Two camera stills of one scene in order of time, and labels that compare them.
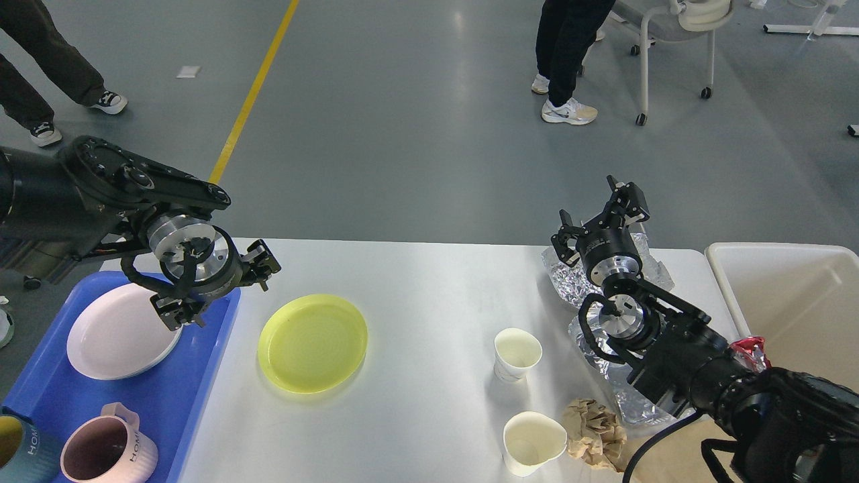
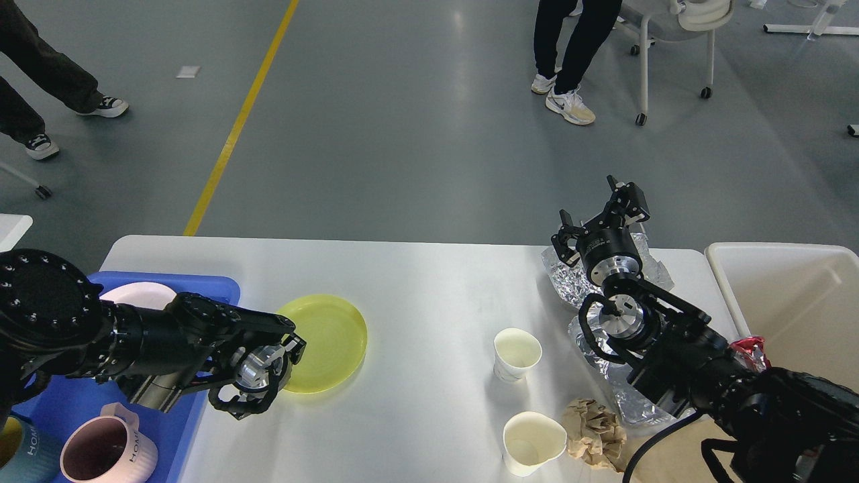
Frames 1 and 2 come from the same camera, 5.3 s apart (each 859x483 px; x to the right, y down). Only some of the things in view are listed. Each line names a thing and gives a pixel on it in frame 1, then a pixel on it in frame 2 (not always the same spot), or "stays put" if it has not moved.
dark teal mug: [25, 455] stays put
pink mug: [109, 449] stays put
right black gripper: [604, 244] stays put
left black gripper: [199, 260] -> [267, 367]
